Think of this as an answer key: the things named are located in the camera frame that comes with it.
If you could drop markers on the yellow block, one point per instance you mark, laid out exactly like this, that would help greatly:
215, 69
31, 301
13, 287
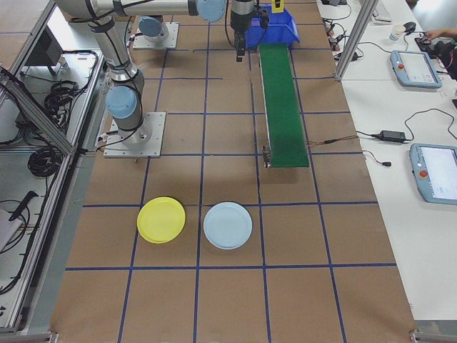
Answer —
277, 11

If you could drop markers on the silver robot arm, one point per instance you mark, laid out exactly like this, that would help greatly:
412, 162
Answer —
121, 68
150, 25

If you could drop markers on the operator forearm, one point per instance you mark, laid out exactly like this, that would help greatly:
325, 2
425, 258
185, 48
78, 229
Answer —
450, 33

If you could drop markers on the light blue plate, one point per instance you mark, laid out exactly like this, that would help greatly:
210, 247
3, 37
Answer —
228, 226

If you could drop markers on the yellow plate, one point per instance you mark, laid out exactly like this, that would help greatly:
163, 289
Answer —
161, 219

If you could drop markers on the operator hand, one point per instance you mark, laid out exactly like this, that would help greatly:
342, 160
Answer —
435, 34

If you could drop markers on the blue plastic storage bin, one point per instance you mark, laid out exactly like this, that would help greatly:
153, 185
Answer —
275, 35

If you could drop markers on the small circuit board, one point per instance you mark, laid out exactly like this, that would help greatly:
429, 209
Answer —
330, 25
336, 43

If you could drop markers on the green conveyor belt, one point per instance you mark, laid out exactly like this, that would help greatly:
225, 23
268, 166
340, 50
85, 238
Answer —
283, 107

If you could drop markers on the small black power adapter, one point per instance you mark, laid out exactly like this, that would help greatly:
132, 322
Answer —
353, 56

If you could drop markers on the white keyboard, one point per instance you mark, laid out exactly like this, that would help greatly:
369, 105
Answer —
382, 12

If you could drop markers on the white paper cup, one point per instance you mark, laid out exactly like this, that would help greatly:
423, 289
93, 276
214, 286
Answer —
395, 34

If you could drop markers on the black computer mouse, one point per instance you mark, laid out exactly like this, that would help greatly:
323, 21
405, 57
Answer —
410, 26

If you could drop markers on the black electronics device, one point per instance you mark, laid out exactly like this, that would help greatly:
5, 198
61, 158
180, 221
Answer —
425, 43

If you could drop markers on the light blue teach pendant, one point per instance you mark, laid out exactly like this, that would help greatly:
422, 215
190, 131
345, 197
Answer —
416, 69
435, 171

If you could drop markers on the black box device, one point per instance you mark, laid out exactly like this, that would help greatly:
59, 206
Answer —
46, 46

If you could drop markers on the white paper sheet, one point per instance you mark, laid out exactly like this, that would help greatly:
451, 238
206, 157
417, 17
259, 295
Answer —
7, 228

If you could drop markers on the aluminium corner bar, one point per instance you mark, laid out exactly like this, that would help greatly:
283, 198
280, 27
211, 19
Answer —
28, 337
433, 336

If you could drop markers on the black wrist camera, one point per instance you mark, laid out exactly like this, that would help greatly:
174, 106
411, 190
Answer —
263, 18

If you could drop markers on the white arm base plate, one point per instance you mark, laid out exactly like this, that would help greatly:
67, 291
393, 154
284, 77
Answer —
173, 35
157, 135

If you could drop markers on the aluminium profile post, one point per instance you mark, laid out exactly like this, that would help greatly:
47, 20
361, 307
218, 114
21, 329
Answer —
353, 43

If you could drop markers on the V-shaped metal bar frame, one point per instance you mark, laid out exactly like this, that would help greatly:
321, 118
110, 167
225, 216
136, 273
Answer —
35, 114

